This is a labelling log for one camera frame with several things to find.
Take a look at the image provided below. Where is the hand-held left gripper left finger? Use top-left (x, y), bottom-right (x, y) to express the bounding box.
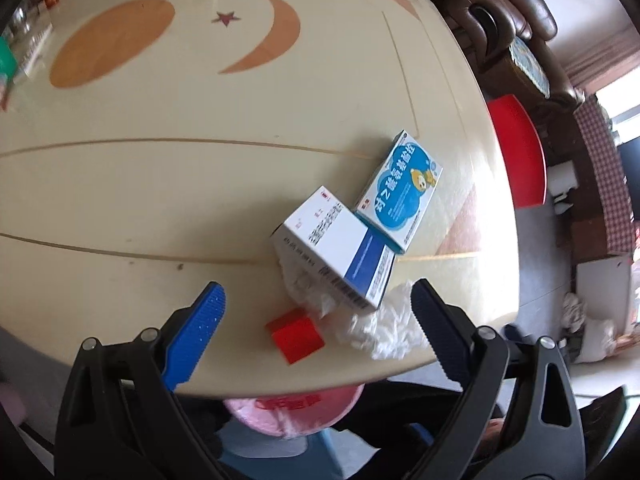
top-left (55, 281), bottom-right (227, 480)

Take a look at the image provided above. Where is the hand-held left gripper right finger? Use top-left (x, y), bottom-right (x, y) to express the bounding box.
top-left (409, 278), bottom-right (587, 480)

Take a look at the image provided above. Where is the white plastic wrap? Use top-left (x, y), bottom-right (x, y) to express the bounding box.
top-left (280, 260), bottom-right (437, 361)

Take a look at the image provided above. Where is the small red block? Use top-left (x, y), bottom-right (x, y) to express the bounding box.
top-left (264, 308), bottom-right (327, 364)

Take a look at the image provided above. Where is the white box with blue stripe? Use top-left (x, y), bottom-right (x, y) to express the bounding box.
top-left (272, 186), bottom-right (396, 311)

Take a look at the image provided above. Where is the blue bear medicine box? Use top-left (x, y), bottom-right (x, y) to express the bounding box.
top-left (355, 129), bottom-right (444, 254)

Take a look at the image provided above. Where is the pile of white bags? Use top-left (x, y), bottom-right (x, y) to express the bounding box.
top-left (559, 292), bottom-right (632, 363)

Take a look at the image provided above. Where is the white low cabinet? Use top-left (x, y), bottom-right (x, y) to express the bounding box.
top-left (574, 255), bottom-right (634, 312)

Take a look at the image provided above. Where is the red plastic chair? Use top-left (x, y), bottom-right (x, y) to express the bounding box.
top-left (487, 94), bottom-right (547, 210)

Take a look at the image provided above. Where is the red checked tablecloth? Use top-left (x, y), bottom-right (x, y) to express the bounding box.
top-left (572, 94), bottom-right (640, 257)

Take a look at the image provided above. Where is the blue armchair seat cover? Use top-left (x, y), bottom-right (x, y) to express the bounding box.
top-left (509, 35), bottom-right (551, 97)

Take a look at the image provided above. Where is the green thermos bottle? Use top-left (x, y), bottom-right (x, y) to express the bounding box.
top-left (0, 36), bottom-right (19, 81)

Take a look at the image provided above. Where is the brown leather armchair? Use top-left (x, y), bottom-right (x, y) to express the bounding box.
top-left (414, 0), bottom-right (585, 112)

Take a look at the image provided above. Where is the clear glass pitcher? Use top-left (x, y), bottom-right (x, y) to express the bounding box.
top-left (9, 0), bottom-right (52, 77)

